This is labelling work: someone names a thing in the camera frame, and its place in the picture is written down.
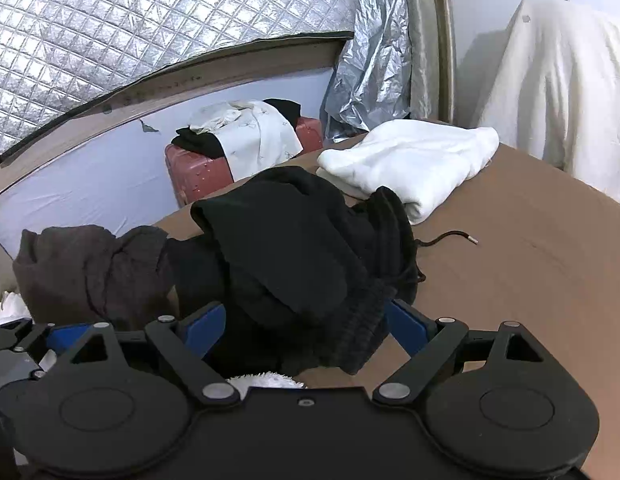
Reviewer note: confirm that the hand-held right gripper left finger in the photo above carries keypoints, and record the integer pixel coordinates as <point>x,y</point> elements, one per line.
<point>207,330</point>

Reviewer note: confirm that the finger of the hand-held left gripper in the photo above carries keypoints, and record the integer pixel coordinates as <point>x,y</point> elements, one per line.
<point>60,337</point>

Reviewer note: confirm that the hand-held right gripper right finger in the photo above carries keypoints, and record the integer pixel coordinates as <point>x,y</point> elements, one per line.
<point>404,327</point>

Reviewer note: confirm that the black fleece hoodie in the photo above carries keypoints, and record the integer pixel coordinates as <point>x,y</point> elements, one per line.
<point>290,250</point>

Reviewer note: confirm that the white crumpled cloth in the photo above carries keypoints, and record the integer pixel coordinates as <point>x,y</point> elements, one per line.
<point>10,310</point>

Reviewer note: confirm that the brown garment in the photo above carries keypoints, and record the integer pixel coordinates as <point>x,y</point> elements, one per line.
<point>80,270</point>

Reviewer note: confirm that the white fluffy robe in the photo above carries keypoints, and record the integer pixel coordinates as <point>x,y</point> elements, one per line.
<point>265,381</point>

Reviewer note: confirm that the red suitcase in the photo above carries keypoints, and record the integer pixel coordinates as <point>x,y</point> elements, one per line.
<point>195,170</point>

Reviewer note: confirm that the small black garment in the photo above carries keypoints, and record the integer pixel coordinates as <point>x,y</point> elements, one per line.
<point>200,142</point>

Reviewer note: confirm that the white printed garment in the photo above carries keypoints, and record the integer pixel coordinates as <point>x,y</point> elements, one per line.
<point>255,140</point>

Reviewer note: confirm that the cream blanket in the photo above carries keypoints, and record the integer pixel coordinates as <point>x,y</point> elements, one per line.
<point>564,85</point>

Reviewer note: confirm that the beige curtain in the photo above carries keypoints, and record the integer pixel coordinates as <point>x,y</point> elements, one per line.
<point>424,35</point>

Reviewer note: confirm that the silver quilted insulation sheet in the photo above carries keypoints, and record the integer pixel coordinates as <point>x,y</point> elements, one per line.
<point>115,25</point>

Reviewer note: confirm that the wooden window frame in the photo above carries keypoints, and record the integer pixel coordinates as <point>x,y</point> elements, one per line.
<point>190,85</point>

